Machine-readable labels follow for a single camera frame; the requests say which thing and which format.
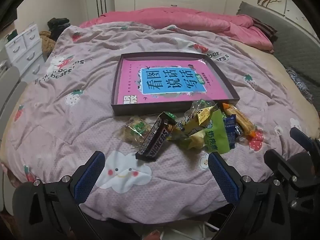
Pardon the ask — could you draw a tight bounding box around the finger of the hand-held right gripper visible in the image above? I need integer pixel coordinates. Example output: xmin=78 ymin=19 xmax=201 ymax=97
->
xmin=289 ymin=127 xmax=320 ymax=160
xmin=264 ymin=149 xmax=304 ymax=193

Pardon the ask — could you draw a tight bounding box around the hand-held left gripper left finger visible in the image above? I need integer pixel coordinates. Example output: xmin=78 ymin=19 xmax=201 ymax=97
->
xmin=12 ymin=151 xmax=105 ymax=240

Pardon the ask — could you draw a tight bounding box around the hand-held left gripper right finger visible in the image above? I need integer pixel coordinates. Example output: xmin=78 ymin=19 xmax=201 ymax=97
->
xmin=208 ymin=152 xmax=292 ymax=240

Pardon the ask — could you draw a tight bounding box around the light green snack packet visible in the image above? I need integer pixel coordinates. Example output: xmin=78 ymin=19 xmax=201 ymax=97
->
xmin=184 ymin=110 xmax=230 ymax=154

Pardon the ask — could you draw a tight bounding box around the blue cookie packet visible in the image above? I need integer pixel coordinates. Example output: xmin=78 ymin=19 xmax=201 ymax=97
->
xmin=222 ymin=114 xmax=237 ymax=149

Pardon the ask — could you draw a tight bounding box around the orange snack packet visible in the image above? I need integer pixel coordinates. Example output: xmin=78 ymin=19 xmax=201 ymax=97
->
xmin=222 ymin=102 xmax=257 ymax=138

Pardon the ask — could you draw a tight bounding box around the yellow cake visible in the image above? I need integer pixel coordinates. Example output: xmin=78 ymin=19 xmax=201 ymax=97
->
xmin=175 ymin=106 xmax=219 ymax=140

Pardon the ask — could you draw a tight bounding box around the clear packet crumbly pastry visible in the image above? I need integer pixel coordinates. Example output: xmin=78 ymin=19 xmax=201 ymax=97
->
xmin=114 ymin=117 xmax=153 ymax=148

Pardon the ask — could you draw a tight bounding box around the brown chocolate bar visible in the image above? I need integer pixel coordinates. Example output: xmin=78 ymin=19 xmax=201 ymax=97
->
xmin=135 ymin=112 xmax=168 ymax=162

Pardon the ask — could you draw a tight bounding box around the dark shallow cardboard box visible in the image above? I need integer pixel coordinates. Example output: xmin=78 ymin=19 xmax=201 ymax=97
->
xmin=111 ymin=52 xmax=240 ymax=117

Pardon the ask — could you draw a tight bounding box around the printed strawberry blanket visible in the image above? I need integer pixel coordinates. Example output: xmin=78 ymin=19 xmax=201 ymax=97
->
xmin=0 ymin=21 xmax=320 ymax=228

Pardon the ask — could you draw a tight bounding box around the dark patterned cloth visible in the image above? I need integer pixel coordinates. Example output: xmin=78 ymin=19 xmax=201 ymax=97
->
xmin=285 ymin=66 xmax=313 ymax=102

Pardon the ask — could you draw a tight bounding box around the tan bed sheet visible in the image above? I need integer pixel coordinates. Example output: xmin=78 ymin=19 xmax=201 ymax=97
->
xmin=232 ymin=40 xmax=320 ymax=135

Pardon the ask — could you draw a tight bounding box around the grey quilted headboard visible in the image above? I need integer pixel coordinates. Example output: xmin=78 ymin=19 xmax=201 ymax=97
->
xmin=236 ymin=1 xmax=320 ymax=100

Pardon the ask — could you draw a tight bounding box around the pink book with blue label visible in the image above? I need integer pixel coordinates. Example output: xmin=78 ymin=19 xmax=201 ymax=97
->
xmin=117 ymin=59 xmax=229 ymax=105

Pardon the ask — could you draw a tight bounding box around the dark striped pillow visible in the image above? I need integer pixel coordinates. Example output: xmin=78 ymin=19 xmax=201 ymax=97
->
xmin=251 ymin=17 xmax=278 ymax=43

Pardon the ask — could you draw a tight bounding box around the brown plush cloth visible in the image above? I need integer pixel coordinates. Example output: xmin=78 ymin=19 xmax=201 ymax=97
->
xmin=39 ymin=31 xmax=55 ymax=59

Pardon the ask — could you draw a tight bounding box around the white drawer cabinet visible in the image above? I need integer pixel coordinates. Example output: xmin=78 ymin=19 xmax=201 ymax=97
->
xmin=5 ymin=25 xmax=42 ymax=77

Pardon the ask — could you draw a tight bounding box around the dark clothes pile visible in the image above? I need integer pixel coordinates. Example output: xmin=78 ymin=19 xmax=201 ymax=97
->
xmin=47 ymin=17 xmax=70 ymax=40

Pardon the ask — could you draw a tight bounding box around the pink quilt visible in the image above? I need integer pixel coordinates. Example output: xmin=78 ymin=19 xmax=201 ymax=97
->
xmin=79 ymin=7 xmax=274 ymax=53

